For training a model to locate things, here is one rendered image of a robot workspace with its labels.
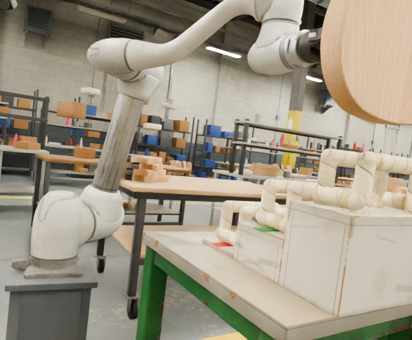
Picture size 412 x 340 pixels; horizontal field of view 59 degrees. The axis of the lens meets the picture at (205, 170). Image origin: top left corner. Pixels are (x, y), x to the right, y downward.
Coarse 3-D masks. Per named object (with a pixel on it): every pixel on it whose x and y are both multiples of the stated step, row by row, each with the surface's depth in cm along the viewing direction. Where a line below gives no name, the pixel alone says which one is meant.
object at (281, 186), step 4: (268, 180) 84; (272, 180) 84; (276, 180) 85; (280, 180) 86; (284, 180) 86; (288, 180) 88; (264, 184) 84; (268, 184) 84; (272, 184) 84; (276, 184) 84; (280, 184) 85; (284, 184) 85; (288, 184) 86; (308, 184) 90; (312, 184) 90; (316, 184) 91; (276, 188) 84; (280, 188) 85; (284, 188) 85; (276, 192) 85; (280, 192) 86; (284, 192) 86
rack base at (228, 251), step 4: (204, 240) 98; (208, 240) 97; (212, 240) 98; (216, 240) 99; (208, 244) 96; (212, 244) 95; (216, 248) 93; (220, 248) 91; (224, 248) 91; (228, 248) 92; (232, 248) 92; (224, 252) 90; (228, 252) 89; (232, 252) 88; (232, 256) 87
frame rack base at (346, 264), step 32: (288, 224) 72; (320, 224) 65; (352, 224) 60; (384, 224) 64; (288, 256) 71; (320, 256) 64; (352, 256) 61; (384, 256) 65; (288, 288) 71; (320, 288) 64; (352, 288) 61; (384, 288) 66
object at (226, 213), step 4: (224, 208) 98; (228, 208) 98; (224, 212) 98; (228, 212) 98; (232, 212) 98; (220, 216) 99; (224, 216) 98; (228, 216) 98; (232, 216) 99; (220, 220) 99; (224, 220) 98; (228, 220) 98; (220, 224) 99; (224, 224) 98; (228, 224) 98; (224, 228) 98; (228, 228) 98; (220, 240) 98
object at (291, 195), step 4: (288, 192) 78; (292, 192) 77; (296, 192) 76; (300, 192) 77; (288, 196) 77; (292, 196) 77; (296, 196) 76; (300, 196) 77; (288, 200) 77; (300, 200) 77; (288, 204) 77; (288, 208) 77; (284, 216) 78; (284, 232) 78
